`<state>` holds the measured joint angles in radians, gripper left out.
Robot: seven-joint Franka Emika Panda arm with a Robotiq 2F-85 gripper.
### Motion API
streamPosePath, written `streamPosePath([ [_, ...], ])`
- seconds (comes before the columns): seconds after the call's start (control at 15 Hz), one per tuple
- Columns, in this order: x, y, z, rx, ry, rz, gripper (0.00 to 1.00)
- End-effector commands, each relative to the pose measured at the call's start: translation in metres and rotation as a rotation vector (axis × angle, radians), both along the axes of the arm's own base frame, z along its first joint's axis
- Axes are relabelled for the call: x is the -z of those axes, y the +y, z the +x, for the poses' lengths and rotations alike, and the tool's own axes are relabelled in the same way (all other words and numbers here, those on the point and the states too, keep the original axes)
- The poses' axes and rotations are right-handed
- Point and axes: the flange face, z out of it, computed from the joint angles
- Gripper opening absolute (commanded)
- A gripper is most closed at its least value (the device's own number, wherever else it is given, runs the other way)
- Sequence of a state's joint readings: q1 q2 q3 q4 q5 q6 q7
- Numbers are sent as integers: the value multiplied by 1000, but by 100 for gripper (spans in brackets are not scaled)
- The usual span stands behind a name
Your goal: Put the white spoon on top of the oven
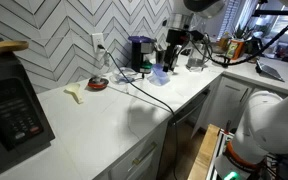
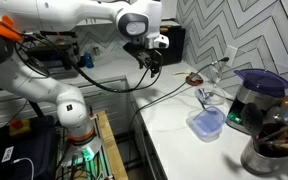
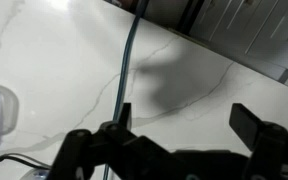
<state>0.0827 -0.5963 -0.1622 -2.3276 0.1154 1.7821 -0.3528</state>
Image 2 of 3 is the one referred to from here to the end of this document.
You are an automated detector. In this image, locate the blue patterned wrapper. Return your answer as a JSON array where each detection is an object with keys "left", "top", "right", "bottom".
[{"left": 198, "top": 88, "right": 214, "bottom": 103}]

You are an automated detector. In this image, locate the small metal cup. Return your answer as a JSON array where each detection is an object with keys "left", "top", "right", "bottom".
[{"left": 92, "top": 45, "right": 102, "bottom": 57}]

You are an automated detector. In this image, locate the blue bottle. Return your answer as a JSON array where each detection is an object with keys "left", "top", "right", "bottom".
[{"left": 83, "top": 51, "right": 95, "bottom": 70}]

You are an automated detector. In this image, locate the black bag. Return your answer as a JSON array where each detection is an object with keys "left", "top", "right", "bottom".
[{"left": 0, "top": 114, "right": 60, "bottom": 180}]

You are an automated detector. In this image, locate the white wall outlet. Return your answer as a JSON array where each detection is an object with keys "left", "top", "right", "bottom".
[{"left": 223, "top": 44, "right": 239, "bottom": 68}]

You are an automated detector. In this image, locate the wooden robot cart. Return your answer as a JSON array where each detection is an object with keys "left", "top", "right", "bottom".
[{"left": 95, "top": 110, "right": 129, "bottom": 180}]

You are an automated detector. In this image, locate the coffee maker with purple lid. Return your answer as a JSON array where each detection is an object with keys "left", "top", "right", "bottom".
[{"left": 226, "top": 68, "right": 288, "bottom": 135}]

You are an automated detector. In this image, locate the black toaster oven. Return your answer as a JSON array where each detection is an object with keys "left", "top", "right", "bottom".
[{"left": 157, "top": 20, "right": 187, "bottom": 66}]

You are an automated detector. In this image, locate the black plastic ladle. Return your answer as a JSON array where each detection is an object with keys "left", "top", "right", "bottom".
[{"left": 240, "top": 102, "right": 264, "bottom": 140}]

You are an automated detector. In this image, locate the clear glass bowl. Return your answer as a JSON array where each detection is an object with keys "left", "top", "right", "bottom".
[{"left": 194, "top": 84, "right": 227, "bottom": 107}]

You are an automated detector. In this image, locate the metal utensil holder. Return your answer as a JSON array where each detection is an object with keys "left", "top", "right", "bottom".
[{"left": 240, "top": 136, "right": 288, "bottom": 175}]

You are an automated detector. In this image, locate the blue plastic container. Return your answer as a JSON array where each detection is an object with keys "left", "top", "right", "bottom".
[{"left": 185, "top": 105, "right": 228, "bottom": 143}]

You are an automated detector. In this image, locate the black countertop appliance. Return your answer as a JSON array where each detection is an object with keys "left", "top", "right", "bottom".
[{"left": 26, "top": 31, "right": 82, "bottom": 75}]

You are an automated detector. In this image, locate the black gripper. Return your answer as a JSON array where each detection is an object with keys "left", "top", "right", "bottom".
[{"left": 123, "top": 41, "right": 163, "bottom": 78}]

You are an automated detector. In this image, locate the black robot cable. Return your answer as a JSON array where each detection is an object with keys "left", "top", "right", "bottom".
[{"left": 15, "top": 31, "right": 164, "bottom": 94}]

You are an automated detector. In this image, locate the yellow emergency stop box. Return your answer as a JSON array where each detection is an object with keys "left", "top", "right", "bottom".
[{"left": 8, "top": 118, "right": 32, "bottom": 137}]

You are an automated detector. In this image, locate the grey power cable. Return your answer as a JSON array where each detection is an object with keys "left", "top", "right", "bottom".
[{"left": 127, "top": 56, "right": 231, "bottom": 168}]

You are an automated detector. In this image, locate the thin white cable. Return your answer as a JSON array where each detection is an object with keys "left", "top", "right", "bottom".
[{"left": 12, "top": 157, "right": 35, "bottom": 180}]

